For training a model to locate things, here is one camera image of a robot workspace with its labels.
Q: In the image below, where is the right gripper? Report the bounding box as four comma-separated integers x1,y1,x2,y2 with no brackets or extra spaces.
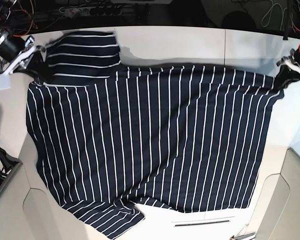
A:
0,35,53,83

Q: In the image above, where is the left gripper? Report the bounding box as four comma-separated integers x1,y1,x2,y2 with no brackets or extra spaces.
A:
273,48,300,89

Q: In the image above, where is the navy white striped T-shirt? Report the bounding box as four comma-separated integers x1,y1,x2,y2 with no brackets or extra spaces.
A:
26,31,284,240

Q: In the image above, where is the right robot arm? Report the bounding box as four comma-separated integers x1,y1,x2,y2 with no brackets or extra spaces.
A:
0,0,53,90

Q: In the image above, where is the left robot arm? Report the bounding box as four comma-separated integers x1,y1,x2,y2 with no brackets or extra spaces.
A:
273,44,300,90

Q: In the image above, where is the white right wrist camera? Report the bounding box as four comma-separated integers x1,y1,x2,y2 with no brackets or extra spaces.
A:
0,75,11,91

